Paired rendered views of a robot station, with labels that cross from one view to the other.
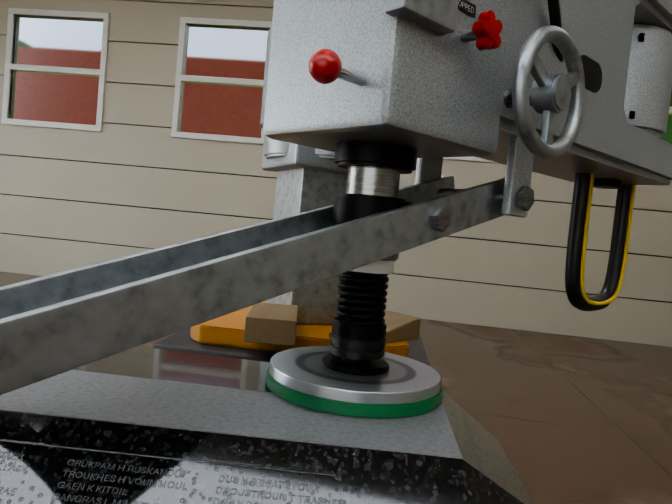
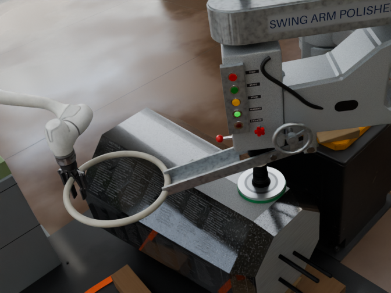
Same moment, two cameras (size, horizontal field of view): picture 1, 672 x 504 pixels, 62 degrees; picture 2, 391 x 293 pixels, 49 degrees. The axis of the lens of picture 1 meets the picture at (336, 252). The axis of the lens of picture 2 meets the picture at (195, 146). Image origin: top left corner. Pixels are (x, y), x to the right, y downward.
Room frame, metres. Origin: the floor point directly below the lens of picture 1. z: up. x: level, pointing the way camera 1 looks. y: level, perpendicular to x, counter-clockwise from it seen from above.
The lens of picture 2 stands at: (-0.42, -0.95, 2.21)
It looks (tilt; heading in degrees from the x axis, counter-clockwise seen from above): 38 degrees down; 50
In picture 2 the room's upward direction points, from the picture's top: 11 degrees counter-clockwise
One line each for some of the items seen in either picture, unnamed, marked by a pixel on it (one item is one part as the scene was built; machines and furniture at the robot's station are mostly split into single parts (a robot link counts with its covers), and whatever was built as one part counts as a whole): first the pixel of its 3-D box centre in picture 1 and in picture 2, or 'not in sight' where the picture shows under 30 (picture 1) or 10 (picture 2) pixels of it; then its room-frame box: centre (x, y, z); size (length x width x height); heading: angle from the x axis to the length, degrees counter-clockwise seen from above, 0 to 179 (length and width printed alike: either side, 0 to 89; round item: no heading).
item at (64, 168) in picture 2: not in sight; (69, 168); (0.16, 0.65, 1.00); 0.08 x 0.07 x 0.09; 117
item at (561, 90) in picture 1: (523, 97); (290, 133); (0.68, -0.21, 1.20); 0.15 x 0.10 x 0.15; 132
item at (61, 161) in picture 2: not in sight; (65, 156); (0.17, 0.65, 1.08); 0.09 x 0.09 x 0.06
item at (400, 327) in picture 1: (375, 327); (336, 131); (1.25, -0.11, 0.80); 0.20 x 0.10 x 0.05; 136
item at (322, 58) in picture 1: (342, 72); (225, 138); (0.55, 0.01, 1.18); 0.08 x 0.03 x 0.03; 132
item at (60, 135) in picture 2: not in sight; (60, 135); (0.18, 0.65, 1.19); 0.13 x 0.11 x 0.16; 23
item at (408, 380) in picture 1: (354, 370); (260, 182); (0.69, -0.04, 0.85); 0.21 x 0.21 x 0.01
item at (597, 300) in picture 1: (601, 233); not in sight; (1.13, -0.53, 1.06); 0.23 x 0.03 x 0.32; 132
